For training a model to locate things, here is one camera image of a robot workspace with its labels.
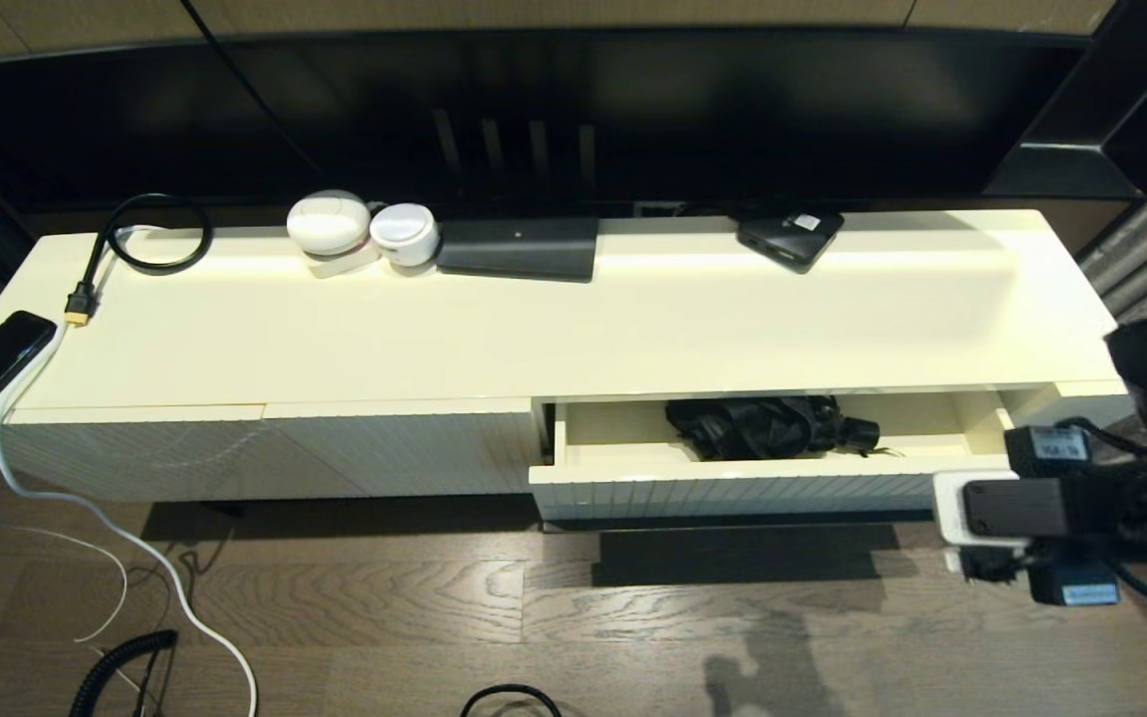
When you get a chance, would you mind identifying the beige card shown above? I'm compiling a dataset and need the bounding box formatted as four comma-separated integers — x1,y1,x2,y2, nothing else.
305,247,382,280

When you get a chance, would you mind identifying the flat black router box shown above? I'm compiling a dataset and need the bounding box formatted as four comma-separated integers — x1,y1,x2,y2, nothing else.
435,217,600,284

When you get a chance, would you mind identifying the black cable loop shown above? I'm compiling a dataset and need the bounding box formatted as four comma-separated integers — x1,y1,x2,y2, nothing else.
460,683,563,717

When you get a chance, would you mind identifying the white ribbed drawer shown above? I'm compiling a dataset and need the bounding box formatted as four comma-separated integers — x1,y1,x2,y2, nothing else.
529,391,1018,527

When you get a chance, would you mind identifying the black umbrella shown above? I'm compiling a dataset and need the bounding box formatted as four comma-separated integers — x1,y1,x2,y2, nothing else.
665,395,883,462

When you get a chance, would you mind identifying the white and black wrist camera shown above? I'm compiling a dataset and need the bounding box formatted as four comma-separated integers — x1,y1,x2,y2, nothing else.
932,470,1072,549

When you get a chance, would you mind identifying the black television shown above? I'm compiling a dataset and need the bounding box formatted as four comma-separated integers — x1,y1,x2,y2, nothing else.
220,30,1097,222

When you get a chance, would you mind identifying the small white round device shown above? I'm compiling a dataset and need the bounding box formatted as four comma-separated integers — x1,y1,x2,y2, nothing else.
369,203,440,268

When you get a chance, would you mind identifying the black cable with yellow plug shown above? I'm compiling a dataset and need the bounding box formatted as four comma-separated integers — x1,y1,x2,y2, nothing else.
64,194,215,328

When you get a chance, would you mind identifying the small black box with label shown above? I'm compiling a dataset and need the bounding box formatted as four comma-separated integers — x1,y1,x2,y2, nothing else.
738,209,845,275

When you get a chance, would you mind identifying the black wall shelf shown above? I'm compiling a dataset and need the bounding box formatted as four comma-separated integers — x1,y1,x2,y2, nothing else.
982,0,1147,200

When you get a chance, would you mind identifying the black coiled cable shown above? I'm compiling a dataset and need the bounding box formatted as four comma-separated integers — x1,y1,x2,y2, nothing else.
69,629,179,717

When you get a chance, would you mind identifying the large white round device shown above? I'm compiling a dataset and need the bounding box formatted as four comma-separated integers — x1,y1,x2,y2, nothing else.
287,190,372,258

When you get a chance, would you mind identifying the white TV cabinet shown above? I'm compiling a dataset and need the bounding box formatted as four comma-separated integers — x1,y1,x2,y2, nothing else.
0,207,1137,504

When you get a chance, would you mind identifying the thin white cable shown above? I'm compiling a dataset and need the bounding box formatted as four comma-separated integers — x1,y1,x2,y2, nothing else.
0,503,128,644

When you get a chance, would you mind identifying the thin black metal rod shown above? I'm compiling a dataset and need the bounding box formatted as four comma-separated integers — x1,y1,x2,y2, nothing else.
544,514,938,532

